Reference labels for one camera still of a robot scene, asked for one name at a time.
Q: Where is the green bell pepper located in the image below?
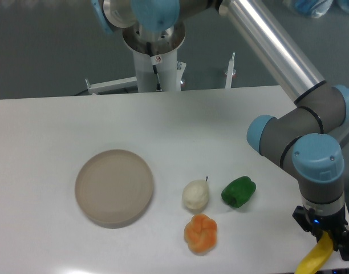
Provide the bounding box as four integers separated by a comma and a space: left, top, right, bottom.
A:
221, 176, 256, 208

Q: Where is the beige round plate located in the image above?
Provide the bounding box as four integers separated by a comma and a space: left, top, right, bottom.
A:
75, 149, 155, 228

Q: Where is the yellow banana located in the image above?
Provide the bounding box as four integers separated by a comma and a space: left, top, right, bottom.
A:
295, 231, 334, 274

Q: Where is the white right frame post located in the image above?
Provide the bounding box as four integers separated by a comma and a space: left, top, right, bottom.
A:
225, 52, 236, 88

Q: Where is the orange knotted bread roll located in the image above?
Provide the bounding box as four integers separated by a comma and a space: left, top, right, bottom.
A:
184, 213, 218, 254

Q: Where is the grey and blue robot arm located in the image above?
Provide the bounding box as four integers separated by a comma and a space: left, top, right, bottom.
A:
88, 1, 349, 261

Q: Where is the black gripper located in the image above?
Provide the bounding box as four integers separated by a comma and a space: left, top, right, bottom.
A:
292, 205, 349, 261

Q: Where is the white pear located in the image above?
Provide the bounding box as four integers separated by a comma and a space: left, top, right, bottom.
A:
182, 179, 210, 211

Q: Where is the white left frame bracket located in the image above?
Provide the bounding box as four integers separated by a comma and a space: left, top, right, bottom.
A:
85, 76, 137, 94

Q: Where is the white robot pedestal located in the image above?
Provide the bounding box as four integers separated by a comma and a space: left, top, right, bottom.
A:
123, 23, 186, 93

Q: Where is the blue plastic bag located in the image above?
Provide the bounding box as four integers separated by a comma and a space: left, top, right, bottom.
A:
282, 0, 333, 19

